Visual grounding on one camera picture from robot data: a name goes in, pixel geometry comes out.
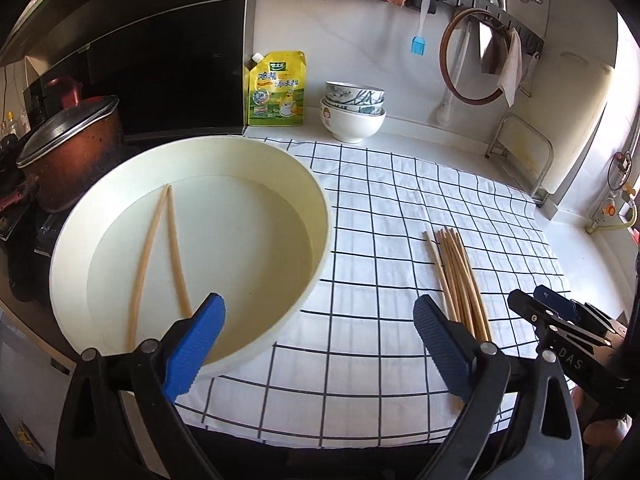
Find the white rolling stick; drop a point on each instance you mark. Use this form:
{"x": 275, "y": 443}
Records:
{"x": 444, "y": 112}

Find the grey pot lid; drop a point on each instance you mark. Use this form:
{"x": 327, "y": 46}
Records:
{"x": 65, "y": 130}

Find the round wooden-rimmed lid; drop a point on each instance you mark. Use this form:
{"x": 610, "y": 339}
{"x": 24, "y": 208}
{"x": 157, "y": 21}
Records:
{"x": 443, "y": 57}

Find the metal board stand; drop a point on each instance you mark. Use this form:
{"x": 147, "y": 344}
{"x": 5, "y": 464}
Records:
{"x": 546, "y": 170}

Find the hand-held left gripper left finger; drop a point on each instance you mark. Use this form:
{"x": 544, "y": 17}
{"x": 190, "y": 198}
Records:
{"x": 200, "y": 345}

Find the clear plastic bag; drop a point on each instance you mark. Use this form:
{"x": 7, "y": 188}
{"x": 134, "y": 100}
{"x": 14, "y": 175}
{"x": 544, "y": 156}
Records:
{"x": 530, "y": 72}

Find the white hanging rag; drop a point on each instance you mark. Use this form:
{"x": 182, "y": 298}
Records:
{"x": 511, "y": 70}

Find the white cutting board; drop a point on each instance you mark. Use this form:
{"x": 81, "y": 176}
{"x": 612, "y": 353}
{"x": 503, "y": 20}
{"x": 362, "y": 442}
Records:
{"x": 575, "y": 120}

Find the person's right hand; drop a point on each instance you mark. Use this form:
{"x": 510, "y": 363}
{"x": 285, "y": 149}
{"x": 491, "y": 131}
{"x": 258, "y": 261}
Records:
{"x": 605, "y": 430}

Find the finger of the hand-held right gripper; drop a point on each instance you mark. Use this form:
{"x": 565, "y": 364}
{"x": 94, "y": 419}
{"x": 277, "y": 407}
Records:
{"x": 555, "y": 300}
{"x": 545, "y": 325}

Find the large white basin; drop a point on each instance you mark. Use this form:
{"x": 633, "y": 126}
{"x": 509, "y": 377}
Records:
{"x": 250, "y": 240}

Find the yellow seasoning pouch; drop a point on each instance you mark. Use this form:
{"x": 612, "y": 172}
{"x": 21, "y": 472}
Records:
{"x": 275, "y": 90}

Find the bundle of wooden chopsticks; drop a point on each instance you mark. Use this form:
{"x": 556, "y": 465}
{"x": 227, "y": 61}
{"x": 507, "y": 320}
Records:
{"x": 457, "y": 280}

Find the round gas gauge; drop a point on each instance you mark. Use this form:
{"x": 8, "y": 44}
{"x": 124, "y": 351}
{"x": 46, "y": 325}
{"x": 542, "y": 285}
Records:
{"x": 620, "y": 165}

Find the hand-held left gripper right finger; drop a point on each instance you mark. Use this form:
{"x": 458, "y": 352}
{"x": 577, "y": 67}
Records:
{"x": 440, "y": 340}

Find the white counter cabinet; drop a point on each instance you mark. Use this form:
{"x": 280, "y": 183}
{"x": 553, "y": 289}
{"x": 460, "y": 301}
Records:
{"x": 20, "y": 360}

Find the plain white bowl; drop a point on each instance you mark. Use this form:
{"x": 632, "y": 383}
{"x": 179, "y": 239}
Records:
{"x": 352, "y": 125}

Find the blue silicone brush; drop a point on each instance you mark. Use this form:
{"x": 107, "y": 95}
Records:
{"x": 417, "y": 45}

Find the blue patterned bowl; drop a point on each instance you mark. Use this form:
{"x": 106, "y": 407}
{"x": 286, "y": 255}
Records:
{"x": 350, "y": 91}
{"x": 370, "y": 106}

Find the brown cooking pot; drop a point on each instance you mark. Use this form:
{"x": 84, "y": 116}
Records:
{"x": 85, "y": 170}

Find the black-grid white cloth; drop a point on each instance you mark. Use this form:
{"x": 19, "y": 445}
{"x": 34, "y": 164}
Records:
{"x": 375, "y": 240}

